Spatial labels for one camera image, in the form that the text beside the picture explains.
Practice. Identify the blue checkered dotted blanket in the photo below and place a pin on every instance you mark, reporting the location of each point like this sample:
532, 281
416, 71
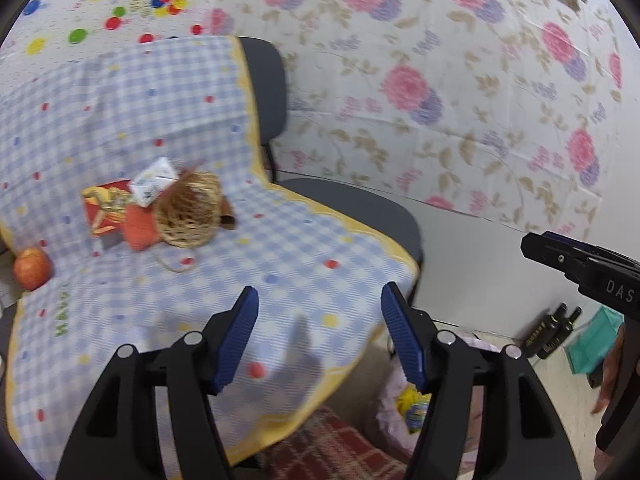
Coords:
204, 103

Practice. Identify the yellow snack wrapper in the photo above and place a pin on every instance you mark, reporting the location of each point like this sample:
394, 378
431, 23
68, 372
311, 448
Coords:
412, 407

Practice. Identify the brown leather pouch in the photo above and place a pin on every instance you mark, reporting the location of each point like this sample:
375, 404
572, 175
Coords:
227, 216

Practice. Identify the pink trash bag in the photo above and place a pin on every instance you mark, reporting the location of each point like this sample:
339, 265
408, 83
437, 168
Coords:
388, 431

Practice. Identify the white green milk carton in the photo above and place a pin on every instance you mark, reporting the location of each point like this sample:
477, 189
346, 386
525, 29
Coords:
150, 183

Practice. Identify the woven bamboo basket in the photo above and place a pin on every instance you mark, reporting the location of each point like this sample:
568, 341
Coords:
187, 215

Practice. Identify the teal bag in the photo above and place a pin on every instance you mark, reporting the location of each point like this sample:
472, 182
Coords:
594, 341

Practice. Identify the dark glass bottle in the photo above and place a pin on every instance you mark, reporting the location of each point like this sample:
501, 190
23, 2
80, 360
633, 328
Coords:
565, 328
543, 331

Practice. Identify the orange knitted glove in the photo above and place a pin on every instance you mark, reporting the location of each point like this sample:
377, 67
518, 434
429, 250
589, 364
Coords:
138, 228

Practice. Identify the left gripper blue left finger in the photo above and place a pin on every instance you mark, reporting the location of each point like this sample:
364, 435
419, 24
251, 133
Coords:
116, 435

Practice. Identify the red apple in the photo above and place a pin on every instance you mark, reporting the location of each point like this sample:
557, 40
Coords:
32, 268

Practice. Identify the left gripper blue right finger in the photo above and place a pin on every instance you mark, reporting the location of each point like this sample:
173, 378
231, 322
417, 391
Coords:
521, 437

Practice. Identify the person's right hand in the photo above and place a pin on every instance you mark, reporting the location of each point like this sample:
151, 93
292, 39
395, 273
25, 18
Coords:
611, 365

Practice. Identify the red plaid cloth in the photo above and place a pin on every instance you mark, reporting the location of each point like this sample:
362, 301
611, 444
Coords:
325, 447

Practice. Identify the red snack bag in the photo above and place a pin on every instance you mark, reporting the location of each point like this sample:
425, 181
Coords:
105, 206

